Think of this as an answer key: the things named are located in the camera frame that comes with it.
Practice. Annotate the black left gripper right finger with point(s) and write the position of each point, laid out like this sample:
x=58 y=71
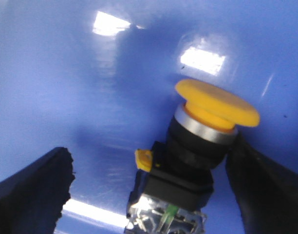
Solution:
x=265 y=191

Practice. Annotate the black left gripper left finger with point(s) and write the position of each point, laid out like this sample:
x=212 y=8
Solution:
x=32 y=200

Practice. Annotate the yellow mushroom push button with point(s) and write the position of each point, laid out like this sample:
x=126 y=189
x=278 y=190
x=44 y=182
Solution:
x=174 y=180

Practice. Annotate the blue plastic bin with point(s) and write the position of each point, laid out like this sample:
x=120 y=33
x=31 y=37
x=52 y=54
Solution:
x=98 y=77

